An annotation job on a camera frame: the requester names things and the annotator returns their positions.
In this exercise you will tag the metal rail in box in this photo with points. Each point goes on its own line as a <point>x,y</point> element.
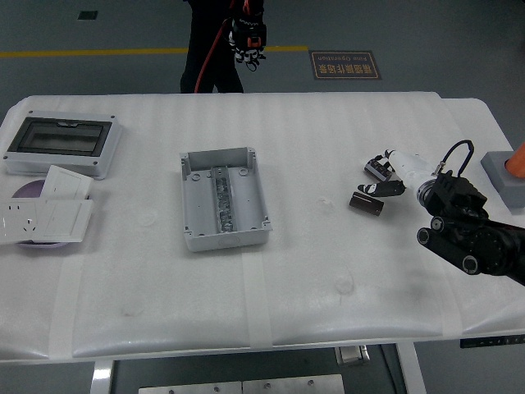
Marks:
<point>221,193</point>

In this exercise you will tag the white tape strip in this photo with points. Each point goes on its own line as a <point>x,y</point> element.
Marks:
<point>257,299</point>
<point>65,312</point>

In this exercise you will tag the grey metal bracket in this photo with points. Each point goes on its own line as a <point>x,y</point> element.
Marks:
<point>351,356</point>

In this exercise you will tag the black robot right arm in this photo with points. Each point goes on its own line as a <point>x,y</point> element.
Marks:
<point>455,193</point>

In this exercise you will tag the yellow floor tape line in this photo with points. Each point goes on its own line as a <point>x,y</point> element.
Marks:
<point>82,52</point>

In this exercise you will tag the large white switch plate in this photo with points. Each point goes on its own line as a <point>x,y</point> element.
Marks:
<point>63,219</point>

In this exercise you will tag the black table control panel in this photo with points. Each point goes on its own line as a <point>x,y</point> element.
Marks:
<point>492,341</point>

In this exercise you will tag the open grey plastic box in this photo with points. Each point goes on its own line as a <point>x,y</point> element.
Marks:
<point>201,205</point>

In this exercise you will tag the person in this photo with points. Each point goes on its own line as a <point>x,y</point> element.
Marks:
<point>205,61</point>

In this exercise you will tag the grey block base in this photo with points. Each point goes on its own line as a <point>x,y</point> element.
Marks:
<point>502,180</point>

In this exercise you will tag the grey box with dark window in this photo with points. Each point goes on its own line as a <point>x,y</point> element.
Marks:
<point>61,139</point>

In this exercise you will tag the white foam mat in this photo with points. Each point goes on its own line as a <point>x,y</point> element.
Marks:
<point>328,135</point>

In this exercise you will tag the white table frame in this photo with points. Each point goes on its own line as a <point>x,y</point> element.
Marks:
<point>102,377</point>

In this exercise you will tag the brown floor sign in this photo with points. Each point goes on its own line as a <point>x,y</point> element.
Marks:
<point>345,65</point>

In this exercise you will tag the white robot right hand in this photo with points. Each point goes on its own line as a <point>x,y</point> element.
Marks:
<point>410,168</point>

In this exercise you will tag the person's left hand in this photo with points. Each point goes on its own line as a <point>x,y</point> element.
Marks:
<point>248,39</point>

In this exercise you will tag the purple round disc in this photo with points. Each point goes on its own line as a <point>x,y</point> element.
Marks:
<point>28,191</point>

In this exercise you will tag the grey metal plate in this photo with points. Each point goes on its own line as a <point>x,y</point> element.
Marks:
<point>293,386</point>
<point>188,388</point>

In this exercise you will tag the small white switch plate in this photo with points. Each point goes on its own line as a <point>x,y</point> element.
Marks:
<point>65,182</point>

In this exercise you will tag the white socket plate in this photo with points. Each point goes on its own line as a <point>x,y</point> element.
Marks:
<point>18,221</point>

